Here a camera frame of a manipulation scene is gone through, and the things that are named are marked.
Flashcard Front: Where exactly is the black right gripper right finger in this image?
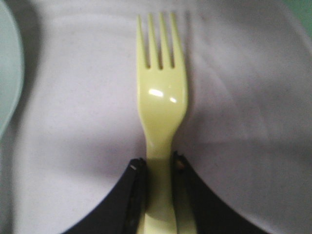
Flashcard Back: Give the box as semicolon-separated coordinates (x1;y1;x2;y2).
172;152;265;234

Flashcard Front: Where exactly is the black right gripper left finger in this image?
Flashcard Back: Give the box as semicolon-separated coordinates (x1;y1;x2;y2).
65;158;147;234

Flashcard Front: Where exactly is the beige round plate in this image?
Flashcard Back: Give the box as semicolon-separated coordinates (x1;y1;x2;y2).
0;0;312;234

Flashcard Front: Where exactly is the yellow plastic fork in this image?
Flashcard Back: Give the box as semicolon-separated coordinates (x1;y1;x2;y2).
136;13;188;234

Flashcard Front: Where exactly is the sage green plastic spoon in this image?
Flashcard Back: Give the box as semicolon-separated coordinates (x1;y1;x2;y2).
0;0;24;136

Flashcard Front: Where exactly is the light green plastic tray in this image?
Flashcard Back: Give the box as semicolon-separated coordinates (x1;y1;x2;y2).
284;0;312;38

